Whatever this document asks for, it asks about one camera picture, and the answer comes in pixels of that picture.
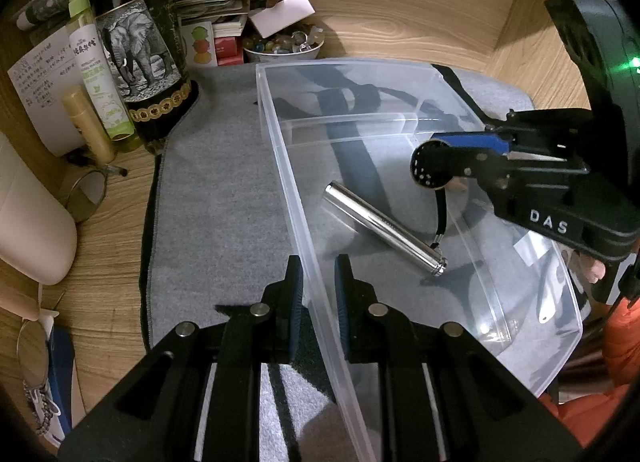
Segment black pen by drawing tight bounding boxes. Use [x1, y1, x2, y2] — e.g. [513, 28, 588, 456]
[67, 149, 128, 177]

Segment fruit print card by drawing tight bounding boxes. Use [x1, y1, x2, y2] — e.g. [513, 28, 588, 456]
[180, 21, 219, 68]

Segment green spray bottle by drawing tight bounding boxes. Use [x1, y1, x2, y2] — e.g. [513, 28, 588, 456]
[66, 0, 143, 152]

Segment clear plastic storage box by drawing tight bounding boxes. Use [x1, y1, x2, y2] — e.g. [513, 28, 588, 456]
[255, 58, 585, 462]

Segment round wire glasses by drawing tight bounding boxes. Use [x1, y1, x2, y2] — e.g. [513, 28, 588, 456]
[15, 319, 51, 390]

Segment metal ball chain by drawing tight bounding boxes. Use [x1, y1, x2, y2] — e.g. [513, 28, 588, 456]
[22, 382, 63, 438]

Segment bowl of glass beads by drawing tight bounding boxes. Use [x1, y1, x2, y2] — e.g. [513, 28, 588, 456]
[242, 27, 325, 63]

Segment dark elephant label wine bottle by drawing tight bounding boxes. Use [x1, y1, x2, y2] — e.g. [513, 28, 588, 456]
[87, 0, 201, 155]

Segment grey felt mat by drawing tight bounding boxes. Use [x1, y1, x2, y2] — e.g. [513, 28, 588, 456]
[142, 60, 536, 462]

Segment white handwritten note paper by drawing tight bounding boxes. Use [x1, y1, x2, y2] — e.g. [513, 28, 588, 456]
[7, 27, 88, 158]

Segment white card box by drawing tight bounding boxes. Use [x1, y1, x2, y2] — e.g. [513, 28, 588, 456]
[249, 0, 315, 38]

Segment round metal mirror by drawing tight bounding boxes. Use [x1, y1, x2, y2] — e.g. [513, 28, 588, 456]
[62, 167, 108, 223]

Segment silver metal flashlight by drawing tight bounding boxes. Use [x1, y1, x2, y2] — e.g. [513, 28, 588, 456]
[321, 181, 451, 279]

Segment red small box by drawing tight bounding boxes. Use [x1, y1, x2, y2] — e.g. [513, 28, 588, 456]
[214, 35, 246, 66]

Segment blue book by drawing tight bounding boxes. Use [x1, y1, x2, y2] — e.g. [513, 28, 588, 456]
[45, 327, 76, 438]

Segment rolled printed paper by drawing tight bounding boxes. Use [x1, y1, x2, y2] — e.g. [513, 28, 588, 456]
[15, 0, 71, 32]

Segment stack of printed papers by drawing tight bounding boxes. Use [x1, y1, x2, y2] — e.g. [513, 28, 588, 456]
[172, 0, 261, 26]

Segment beige lip balm tube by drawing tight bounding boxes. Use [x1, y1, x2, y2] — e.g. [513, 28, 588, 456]
[62, 86, 118, 165]

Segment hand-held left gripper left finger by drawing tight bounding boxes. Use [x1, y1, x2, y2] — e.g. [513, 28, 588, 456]
[60, 255, 306, 462]

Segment person's right hand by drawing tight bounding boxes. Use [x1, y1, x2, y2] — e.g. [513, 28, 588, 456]
[581, 253, 609, 287]

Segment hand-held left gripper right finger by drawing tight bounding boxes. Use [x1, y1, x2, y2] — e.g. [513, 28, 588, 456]
[334, 253, 583, 462]

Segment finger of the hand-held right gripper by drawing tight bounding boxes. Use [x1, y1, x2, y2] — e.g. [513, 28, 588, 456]
[469, 151, 589, 194]
[431, 110, 592, 156]

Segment cream white rounded case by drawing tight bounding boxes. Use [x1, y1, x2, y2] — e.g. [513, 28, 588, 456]
[0, 132, 78, 285]

